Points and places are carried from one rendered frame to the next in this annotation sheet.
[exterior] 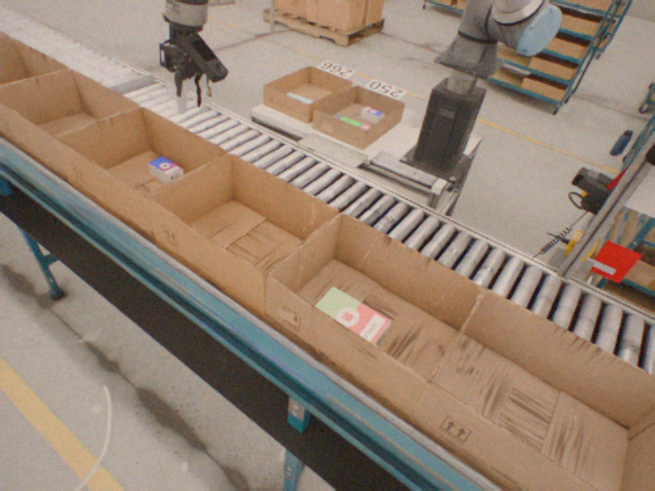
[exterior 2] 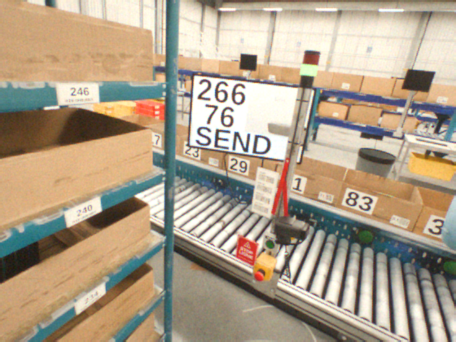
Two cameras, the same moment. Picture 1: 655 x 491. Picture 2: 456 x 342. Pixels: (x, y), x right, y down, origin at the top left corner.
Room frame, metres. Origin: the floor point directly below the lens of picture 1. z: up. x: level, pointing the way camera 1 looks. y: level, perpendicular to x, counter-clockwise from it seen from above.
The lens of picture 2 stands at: (1.90, -1.06, 1.59)
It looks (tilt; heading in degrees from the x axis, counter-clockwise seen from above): 21 degrees down; 177
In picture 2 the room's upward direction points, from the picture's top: 7 degrees clockwise
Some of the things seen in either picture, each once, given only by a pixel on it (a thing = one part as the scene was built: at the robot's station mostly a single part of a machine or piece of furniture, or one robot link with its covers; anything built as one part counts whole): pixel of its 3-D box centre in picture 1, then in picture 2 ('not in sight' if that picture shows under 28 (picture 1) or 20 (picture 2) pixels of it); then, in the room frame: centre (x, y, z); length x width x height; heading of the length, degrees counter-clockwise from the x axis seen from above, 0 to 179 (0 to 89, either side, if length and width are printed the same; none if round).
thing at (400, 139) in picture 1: (367, 126); not in sight; (1.96, -0.11, 0.74); 1.00 x 0.58 x 0.03; 63
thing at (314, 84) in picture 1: (308, 93); not in sight; (2.09, 0.20, 0.80); 0.38 x 0.28 x 0.10; 151
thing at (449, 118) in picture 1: (447, 126); not in sight; (1.70, -0.43, 0.91); 0.26 x 0.26 x 0.33; 63
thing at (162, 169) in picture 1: (166, 171); not in sight; (1.11, 0.54, 0.91); 0.10 x 0.06 x 0.05; 58
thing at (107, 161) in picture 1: (148, 169); not in sight; (1.03, 0.56, 0.96); 0.39 x 0.29 x 0.17; 60
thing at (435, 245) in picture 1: (419, 264); (366, 280); (1.04, -0.32, 0.72); 0.52 x 0.05 x 0.05; 150
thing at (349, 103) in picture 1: (360, 115); not in sight; (1.92, -0.06, 0.80); 0.38 x 0.28 x 0.10; 151
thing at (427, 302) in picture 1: (370, 306); (375, 196); (0.63, -0.12, 0.96); 0.39 x 0.29 x 0.17; 60
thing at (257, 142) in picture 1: (226, 159); not in sight; (1.50, 0.47, 0.72); 0.52 x 0.05 x 0.05; 150
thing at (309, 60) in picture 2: not in sight; (309, 65); (1.07, -0.81, 1.62); 0.05 x 0.05 x 0.06
